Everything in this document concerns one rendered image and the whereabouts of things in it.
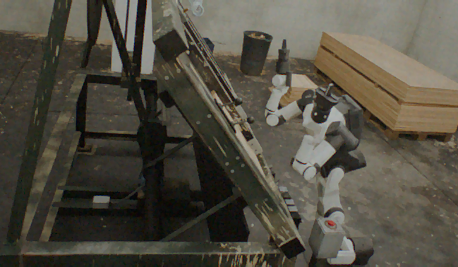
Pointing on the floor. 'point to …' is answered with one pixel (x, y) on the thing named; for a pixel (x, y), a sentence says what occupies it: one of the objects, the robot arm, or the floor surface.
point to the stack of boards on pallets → (391, 87)
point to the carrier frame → (151, 230)
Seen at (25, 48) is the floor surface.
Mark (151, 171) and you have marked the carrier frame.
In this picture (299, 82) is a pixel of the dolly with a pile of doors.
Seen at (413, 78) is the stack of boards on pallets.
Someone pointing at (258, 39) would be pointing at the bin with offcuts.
